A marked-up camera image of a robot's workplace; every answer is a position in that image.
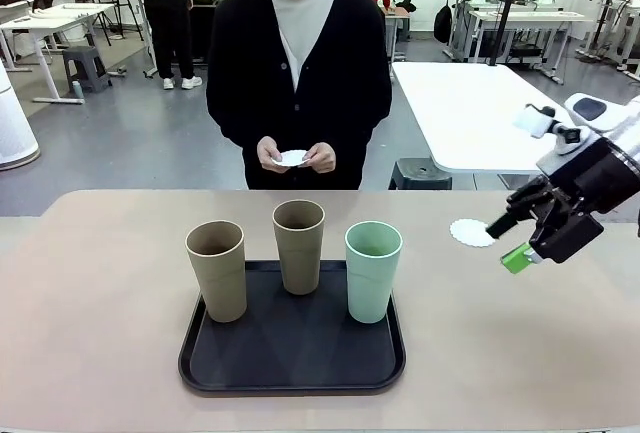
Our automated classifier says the small brown-topped desk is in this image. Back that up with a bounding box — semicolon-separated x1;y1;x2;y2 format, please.
383;5;412;62

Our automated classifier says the black vertical stand pole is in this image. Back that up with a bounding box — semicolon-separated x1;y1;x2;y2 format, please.
492;0;526;67

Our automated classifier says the white scalloped paper coaster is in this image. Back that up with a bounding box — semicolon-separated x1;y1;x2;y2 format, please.
272;150;307;169
449;218;496;250

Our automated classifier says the grey plastic stool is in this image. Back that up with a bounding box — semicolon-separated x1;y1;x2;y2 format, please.
61;45;112;94

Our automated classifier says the long white lab desk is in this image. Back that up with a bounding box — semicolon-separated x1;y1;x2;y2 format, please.
447;0;587;63

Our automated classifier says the person in black cardigan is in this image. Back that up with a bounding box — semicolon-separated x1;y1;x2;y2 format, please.
206;0;394;191

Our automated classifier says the tan cup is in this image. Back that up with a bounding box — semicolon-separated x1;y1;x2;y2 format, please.
185;220;248;324
272;199;327;296

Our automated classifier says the pale green cup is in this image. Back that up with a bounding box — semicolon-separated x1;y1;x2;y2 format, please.
344;220;404;325

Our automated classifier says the person in grey hoodie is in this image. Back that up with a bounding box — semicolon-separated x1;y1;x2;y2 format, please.
123;0;204;91

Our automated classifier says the black plastic tray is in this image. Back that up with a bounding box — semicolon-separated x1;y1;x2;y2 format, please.
178;259;406;397

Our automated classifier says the person's right forearm black sleeve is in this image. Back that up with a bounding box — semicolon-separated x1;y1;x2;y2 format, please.
206;97;266;154

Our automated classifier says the person's left hand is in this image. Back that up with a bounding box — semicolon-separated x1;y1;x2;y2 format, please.
298;141;337;174

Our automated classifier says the white desk with metal legs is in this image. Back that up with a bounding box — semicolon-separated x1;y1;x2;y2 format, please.
0;2;117;104

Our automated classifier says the person's left forearm black sleeve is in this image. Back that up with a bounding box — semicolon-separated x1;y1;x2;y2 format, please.
327;92;394;164

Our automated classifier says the person's right hand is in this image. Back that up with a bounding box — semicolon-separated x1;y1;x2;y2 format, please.
256;136;287;173

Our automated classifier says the black backpack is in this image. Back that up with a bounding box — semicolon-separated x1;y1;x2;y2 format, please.
433;1;454;45

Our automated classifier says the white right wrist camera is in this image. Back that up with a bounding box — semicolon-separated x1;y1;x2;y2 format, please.
513;104;586;154

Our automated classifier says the white cylindrical air purifier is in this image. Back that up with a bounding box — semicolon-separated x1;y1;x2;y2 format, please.
0;60;41;172

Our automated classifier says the large white table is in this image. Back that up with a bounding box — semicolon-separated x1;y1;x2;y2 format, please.
391;61;640;177

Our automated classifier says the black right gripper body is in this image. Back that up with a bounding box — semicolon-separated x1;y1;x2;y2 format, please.
549;137;640;214

